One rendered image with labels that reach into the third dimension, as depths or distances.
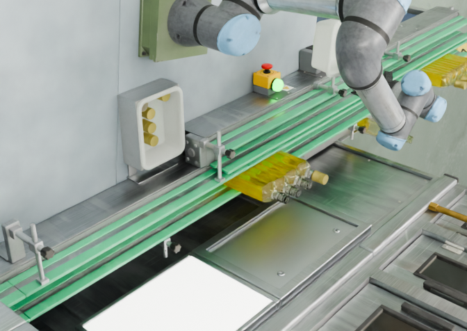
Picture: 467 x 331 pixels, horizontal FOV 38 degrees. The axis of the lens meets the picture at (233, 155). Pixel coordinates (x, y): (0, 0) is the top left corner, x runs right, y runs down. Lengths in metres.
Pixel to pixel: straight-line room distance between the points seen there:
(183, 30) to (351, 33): 0.55
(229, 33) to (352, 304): 0.82
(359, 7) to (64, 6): 0.73
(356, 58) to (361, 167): 1.09
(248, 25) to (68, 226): 0.72
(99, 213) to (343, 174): 1.00
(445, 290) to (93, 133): 1.08
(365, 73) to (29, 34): 0.81
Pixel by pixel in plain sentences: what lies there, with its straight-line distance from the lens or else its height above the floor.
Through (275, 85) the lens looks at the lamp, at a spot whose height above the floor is 0.84.
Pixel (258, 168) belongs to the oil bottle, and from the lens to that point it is 2.16.
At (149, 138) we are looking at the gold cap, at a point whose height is 0.80.
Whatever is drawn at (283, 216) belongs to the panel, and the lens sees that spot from 2.20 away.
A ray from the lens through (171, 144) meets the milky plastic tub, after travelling 2.09.
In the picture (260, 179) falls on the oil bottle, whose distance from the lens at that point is 2.09.
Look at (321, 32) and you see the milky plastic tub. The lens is 2.06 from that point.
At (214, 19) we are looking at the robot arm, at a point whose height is 0.98.
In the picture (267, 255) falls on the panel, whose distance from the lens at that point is 2.03.
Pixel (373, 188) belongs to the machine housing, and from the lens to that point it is 2.45.
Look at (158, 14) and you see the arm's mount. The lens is 1.88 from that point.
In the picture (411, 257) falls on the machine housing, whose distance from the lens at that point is 2.15.
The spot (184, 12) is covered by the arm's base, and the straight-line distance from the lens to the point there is 1.88.
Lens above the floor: 2.17
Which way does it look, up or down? 36 degrees down
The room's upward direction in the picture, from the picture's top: 112 degrees clockwise
